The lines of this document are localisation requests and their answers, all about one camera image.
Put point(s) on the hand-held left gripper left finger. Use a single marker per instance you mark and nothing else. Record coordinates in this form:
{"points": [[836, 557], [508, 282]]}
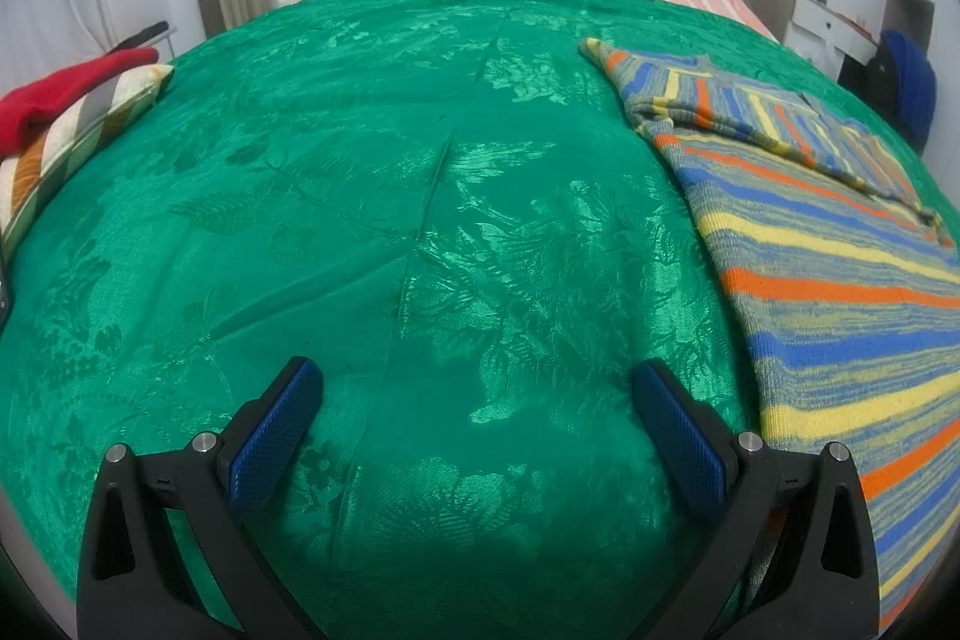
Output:
{"points": [[274, 437]]}

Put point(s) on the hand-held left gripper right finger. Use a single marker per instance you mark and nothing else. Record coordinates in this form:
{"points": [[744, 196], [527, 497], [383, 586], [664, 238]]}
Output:
{"points": [[679, 445]]}

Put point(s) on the striped knit sweater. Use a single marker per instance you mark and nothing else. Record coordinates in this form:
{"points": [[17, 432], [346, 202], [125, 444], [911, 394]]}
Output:
{"points": [[825, 310]]}

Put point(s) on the green patterned blanket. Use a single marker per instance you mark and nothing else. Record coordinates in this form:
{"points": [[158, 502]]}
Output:
{"points": [[375, 235]]}

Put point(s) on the red knit cloth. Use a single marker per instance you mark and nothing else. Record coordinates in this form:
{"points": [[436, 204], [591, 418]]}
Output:
{"points": [[60, 93]]}

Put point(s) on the black jacket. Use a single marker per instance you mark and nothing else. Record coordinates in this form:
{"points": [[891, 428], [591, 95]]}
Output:
{"points": [[866, 81]]}

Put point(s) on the black item on cabinet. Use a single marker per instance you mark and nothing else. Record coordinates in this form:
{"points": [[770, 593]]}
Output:
{"points": [[142, 35]]}

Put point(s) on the white desk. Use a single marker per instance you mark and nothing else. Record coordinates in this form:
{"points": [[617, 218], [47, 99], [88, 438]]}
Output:
{"points": [[817, 18]]}

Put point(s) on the white wardrobe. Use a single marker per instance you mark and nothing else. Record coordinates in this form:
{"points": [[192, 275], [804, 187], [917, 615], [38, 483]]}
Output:
{"points": [[919, 3]]}

